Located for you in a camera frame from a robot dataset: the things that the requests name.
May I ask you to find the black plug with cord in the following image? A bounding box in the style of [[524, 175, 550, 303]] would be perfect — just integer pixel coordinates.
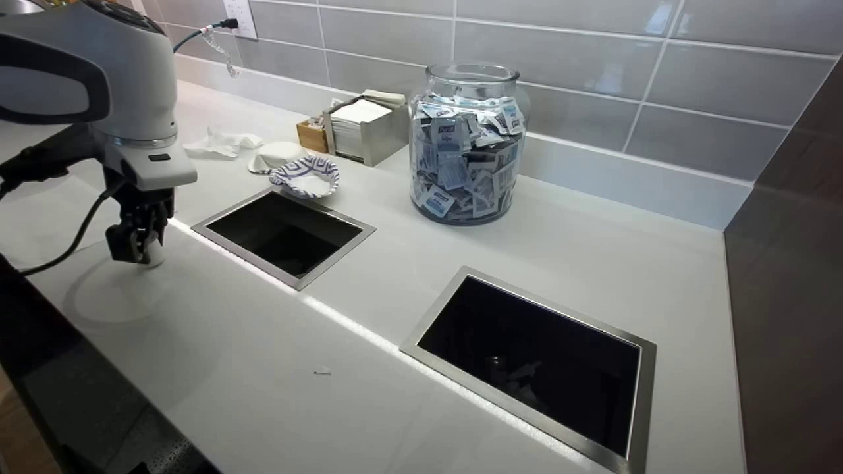
[[168, 16, 242, 56]]

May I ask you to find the small brown box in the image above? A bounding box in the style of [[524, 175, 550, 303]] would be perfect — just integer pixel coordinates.
[[296, 116, 333, 156]]

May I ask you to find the crumpled white napkin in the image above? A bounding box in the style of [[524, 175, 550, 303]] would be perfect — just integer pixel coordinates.
[[182, 128, 267, 163]]

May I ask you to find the white napkin stack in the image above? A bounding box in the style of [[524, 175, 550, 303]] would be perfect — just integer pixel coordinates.
[[333, 99, 396, 137]]

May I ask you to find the thick black cable bundle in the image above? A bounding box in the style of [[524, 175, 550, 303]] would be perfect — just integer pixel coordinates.
[[0, 129, 117, 200]]

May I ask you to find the thin black cable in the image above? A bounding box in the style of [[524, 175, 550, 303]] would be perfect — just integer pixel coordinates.
[[15, 187, 120, 279]]

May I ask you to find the small cardboard box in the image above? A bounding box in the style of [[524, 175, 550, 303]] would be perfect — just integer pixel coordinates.
[[323, 89, 410, 168]]

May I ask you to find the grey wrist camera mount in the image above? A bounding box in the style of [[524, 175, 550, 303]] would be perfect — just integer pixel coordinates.
[[117, 143, 200, 195]]

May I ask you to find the white wall outlet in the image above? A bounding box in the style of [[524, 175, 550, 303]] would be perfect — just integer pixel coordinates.
[[222, 0, 259, 42]]

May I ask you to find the small coffee pod cup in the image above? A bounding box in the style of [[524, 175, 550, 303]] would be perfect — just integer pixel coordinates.
[[142, 234, 168, 271]]

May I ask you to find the steel framed disposal opening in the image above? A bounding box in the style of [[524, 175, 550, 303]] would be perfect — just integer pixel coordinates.
[[189, 185, 380, 293], [401, 266, 658, 474]]

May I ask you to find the glass jar with packets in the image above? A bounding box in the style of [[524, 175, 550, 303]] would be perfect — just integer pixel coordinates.
[[405, 60, 529, 229]]

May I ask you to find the dark brown cabinet panel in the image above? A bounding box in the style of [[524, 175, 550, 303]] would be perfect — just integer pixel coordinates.
[[721, 60, 843, 474]]

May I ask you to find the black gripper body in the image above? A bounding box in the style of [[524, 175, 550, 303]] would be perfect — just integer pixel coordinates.
[[111, 185, 177, 234]]

